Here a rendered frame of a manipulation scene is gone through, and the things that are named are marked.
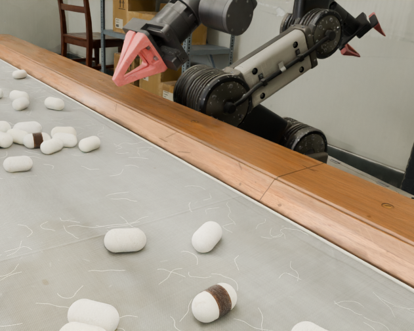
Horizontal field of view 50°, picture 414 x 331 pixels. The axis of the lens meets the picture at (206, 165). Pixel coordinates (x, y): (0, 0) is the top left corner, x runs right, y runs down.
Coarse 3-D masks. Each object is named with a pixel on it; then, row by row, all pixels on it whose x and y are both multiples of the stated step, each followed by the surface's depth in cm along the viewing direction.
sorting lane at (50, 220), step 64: (0, 64) 106; (0, 192) 46; (64, 192) 47; (128, 192) 48; (192, 192) 49; (0, 256) 36; (64, 256) 36; (128, 256) 37; (192, 256) 38; (256, 256) 38; (320, 256) 39; (0, 320) 29; (64, 320) 29; (128, 320) 30; (192, 320) 30; (256, 320) 31; (320, 320) 31; (384, 320) 32
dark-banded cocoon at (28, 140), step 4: (28, 136) 57; (32, 136) 57; (44, 136) 57; (48, 136) 58; (24, 140) 56; (28, 140) 56; (32, 140) 56; (44, 140) 57; (24, 144) 57; (28, 144) 56; (32, 144) 57
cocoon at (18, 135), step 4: (8, 132) 58; (12, 132) 58; (16, 132) 58; (20, 132) 58; (24, 132) 58; (12, 136) 58; (16, 136) 58; (20, 136) 57; (24, 136) 58; (16, 140) 58; (20, 140) 58
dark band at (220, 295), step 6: (210, 288) 31; (216, 288) 30; (222, 288) 31; (216, 294) 30; (222, 294) 30; (228, 294) 30; (216, 300) 30; (222, 300) 30; (228, 300) 30; (222, 306) 30; (228, 306) 30; (222, 312) 30; (228, 312) 31
